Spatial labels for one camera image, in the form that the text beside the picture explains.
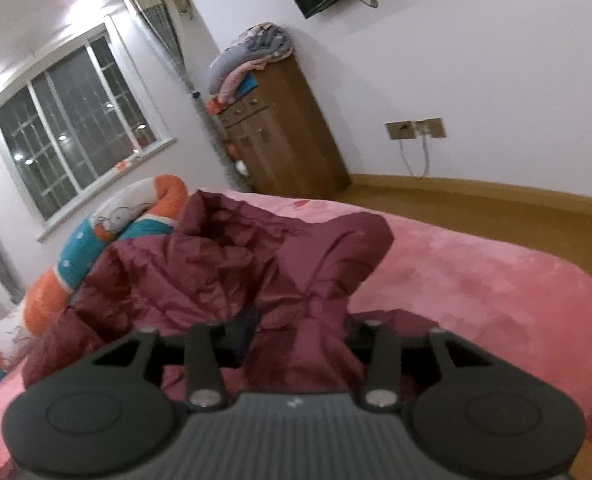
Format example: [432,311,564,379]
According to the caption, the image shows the maroon puffer jacket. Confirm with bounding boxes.
[23,191,419,407]

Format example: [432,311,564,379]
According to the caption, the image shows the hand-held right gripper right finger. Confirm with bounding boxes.
[345,314,480,410]

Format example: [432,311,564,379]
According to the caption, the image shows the pink folded blanket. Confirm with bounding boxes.
[218,57,271,105]

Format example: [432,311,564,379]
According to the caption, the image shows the brass wall socket plate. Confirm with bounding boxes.
[414,117,447,139]
[385,120,417,140]

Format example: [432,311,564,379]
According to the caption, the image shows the white power cable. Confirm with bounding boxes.
[421,131,433,179]

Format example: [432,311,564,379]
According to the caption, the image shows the rolled rabbit print blanket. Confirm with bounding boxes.
[0,175,189,395]

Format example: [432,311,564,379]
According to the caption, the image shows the wooden cabinet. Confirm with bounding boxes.
[216,54,353,194]

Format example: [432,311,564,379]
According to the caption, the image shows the folded blankets on dresser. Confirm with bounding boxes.
[207,22,295,95]

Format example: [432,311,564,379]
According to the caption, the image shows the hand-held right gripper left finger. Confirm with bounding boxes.
[90,309,261,409]

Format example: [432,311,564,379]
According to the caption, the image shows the barred window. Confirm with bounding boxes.
[0,22,177,222]

